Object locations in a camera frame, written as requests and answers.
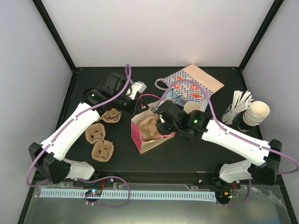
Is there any cream pink Cakes paper bag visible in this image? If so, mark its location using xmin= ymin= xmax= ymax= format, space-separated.
xmin=131 ymin=103 xmax=175 ymax=154

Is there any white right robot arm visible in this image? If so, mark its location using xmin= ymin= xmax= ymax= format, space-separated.
xmin=152 ymin=100 xmax=282 ymax=189

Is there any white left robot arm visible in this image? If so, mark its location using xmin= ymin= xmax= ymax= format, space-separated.
xmin=28 ymin=73 xmax=148 ymax=186

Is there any light blue paper bag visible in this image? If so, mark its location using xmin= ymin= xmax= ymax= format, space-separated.
xmin=165 ymin=89 xmax=186 ymax=107

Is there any blue checkered bakery paper bag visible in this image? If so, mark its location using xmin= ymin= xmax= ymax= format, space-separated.
xmin=161 ymin=64 xmax=224 ymax=103

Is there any tall white paper cup stack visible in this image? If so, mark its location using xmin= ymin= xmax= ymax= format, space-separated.
xmin=243 ymin=101 xmax=270 ymax=126

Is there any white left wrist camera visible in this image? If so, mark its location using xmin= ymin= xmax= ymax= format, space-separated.
xmin=127 ymin=81 xmax=147 ymax=99

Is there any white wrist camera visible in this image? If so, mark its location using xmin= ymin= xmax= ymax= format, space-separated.
xmin=127 ymin=81 xmax=147 ymax=99
xmin=151 ymin=104 xmax=159 ymax=113

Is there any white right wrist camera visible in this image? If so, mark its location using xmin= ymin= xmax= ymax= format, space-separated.
xmin=151 ymin=104 xmax=159 ymax=113

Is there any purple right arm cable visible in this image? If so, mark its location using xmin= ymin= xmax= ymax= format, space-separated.
xmin=157 ymin=78 xmax=299 ymax=174

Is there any white slotted cable rail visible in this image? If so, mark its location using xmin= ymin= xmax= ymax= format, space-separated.
xmin=37 ymin=189 xmax=233 ymax=202

